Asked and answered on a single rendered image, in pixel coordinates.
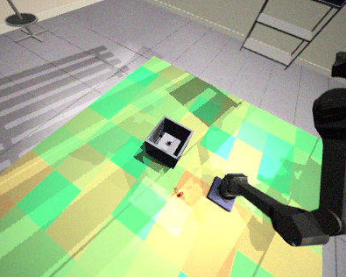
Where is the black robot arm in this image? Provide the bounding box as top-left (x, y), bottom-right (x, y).
top-left (216, 88), bottom-right (346, 247)

